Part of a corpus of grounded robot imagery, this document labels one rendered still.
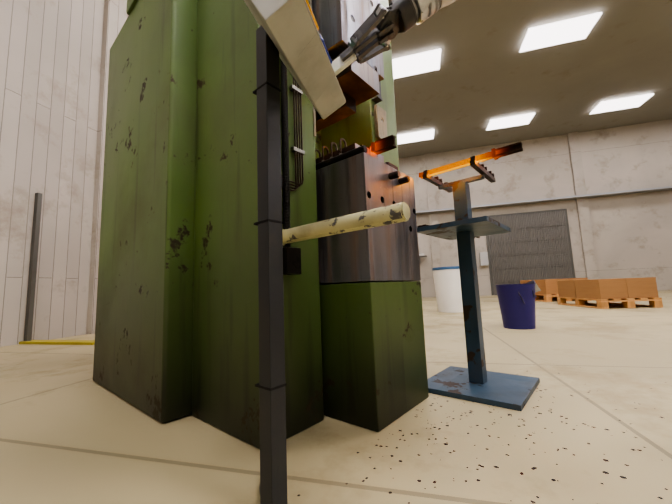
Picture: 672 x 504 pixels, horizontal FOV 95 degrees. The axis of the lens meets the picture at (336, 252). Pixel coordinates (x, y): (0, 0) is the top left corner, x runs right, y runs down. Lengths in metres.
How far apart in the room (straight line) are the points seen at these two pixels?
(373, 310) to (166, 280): 0.76
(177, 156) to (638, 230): 13.32
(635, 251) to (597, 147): 3.60
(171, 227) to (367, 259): 0.75
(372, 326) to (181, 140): 1.03
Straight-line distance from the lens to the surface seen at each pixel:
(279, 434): 0.74
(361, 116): 1.72
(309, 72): 0.80
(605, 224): 13.33
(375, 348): 1.04
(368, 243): 1.03
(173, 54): 1.62
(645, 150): 14.45
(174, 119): 1.47
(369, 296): 1.02
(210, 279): 1.21
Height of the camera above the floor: 0.45
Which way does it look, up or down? 7 degrees up
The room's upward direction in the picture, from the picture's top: 2 degrees counter-clockwise
